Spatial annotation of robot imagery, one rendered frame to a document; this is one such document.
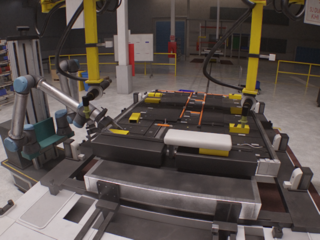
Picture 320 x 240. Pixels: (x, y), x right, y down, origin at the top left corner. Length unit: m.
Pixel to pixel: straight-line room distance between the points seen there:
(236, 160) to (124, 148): 0.60
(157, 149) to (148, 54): 8.56
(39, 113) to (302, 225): 2.51
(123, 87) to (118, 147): 5.59
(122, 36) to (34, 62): 4.46
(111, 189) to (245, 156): 0.71
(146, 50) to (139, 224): 8.81
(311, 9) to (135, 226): 1.59
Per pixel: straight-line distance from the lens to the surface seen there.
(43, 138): 2.55
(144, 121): 1.76
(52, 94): 1.83
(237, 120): 1.91
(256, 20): 1.17
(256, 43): 1.16
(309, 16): 1.48
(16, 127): 2.04
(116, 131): 1.52
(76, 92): 2.43
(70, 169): 1.47
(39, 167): 2.66
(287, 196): 1.33
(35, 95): 2.50
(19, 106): 1.91
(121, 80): 6.68
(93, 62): 1.15
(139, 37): 9.62
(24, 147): 2.32
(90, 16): 1.16
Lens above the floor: 1.66
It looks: 22 degrees down
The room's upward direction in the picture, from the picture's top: straight up
